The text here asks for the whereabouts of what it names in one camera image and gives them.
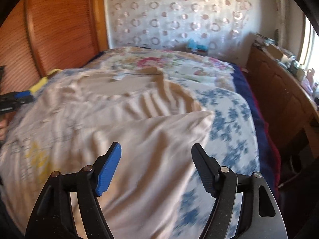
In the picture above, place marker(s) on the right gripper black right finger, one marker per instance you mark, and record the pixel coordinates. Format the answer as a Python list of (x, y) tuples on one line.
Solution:
[(207, 168)]

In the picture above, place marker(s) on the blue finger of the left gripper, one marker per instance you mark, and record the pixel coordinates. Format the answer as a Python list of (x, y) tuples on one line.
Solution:
[(22, 94)]

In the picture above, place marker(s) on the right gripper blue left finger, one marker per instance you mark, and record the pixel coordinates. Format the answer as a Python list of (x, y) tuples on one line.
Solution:
[(105, 167)]

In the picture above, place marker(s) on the beige printed t-shirt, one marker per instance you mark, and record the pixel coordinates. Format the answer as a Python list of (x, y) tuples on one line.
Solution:
[(30, 151)]

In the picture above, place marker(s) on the person's left hand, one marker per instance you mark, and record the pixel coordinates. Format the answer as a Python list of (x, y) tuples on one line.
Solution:
[(3, 129)]

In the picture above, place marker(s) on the yellow plush toy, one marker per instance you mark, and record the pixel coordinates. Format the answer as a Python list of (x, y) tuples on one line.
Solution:
[(43, 81)]

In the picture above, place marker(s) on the navy blue blanket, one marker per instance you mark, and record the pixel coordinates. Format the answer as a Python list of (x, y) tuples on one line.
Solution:
[(270, 159)]

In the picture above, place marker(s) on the wooden sideboard cabinet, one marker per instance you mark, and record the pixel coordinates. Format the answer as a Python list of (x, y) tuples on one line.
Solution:
[(285, 106)]

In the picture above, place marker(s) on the pink floral quilt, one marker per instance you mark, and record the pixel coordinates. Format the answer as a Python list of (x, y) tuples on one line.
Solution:
[(177, 64)]

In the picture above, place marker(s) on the teal item on box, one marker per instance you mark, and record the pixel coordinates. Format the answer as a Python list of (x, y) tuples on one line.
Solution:
[(194, 47)]

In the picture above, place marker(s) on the pink figurine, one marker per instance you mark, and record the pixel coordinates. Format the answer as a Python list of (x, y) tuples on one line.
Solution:
[(308, 82)]

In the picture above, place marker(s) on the cardboard box on cabinet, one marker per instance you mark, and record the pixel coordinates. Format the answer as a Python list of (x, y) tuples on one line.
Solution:
[(275, 52)]

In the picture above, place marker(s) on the circle patterned sheer curtain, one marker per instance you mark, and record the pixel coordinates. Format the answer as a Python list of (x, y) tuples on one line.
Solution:
[(216, 25)]

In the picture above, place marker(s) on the window with wooden frame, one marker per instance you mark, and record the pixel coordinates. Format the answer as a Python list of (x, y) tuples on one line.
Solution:
[(310, 49)]

